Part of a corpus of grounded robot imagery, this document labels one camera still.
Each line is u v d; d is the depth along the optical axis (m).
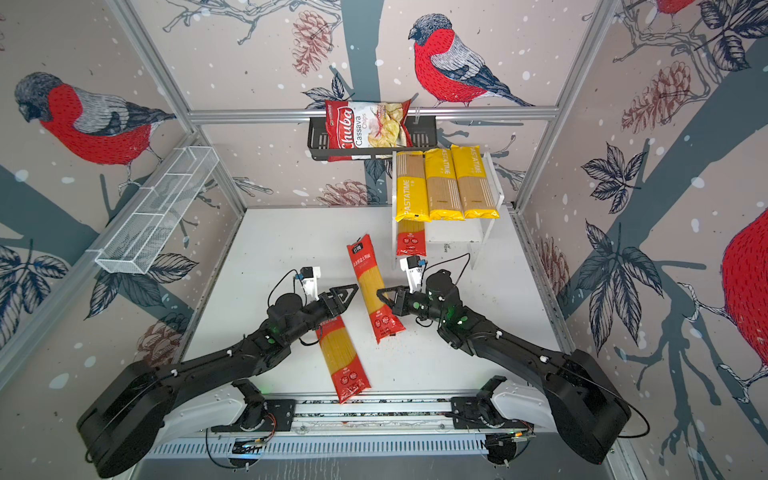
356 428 0.73
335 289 0.71
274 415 0.73
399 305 0.71
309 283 0.73
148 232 0.74
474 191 0.76
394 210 0.79
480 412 0.66
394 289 0.72
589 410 0.41
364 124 0.87
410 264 0.72
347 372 0.79
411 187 0.78
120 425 0.41
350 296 0.75
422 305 0.68
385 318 0.73
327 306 0.70
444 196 0.76
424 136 0.95
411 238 0.88
